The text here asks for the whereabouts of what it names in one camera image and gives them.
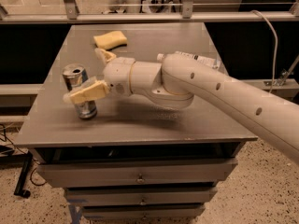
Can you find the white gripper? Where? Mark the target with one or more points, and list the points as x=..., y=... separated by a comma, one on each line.
x=118, y=76

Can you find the yellow sponge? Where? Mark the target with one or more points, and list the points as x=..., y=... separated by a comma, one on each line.
x=110, y=40

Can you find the clear plastic water bottle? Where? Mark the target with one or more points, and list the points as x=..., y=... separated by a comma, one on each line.
x=199, y=59

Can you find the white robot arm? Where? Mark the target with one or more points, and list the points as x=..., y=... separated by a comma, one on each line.
x=175, y=79

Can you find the top grey drawer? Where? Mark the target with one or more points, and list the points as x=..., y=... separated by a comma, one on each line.
x=113, y=174

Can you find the middle grey drawer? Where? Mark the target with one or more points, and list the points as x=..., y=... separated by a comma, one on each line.
x=140, y=196

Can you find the grey metal railing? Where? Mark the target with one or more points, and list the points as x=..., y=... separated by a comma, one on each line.
x=134, y=11

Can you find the grey drawer cabinet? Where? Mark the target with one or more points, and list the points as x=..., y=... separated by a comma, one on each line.
x=125, y=129

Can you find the grey drawer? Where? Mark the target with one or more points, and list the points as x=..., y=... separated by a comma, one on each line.
x=140, y=196
x=113, y=174
x=138, y=212

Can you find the bottom grey drawer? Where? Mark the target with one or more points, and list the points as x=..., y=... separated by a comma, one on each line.
x=138, y=212

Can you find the black stand leg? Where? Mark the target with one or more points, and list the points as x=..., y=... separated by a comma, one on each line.
x=20, y=190

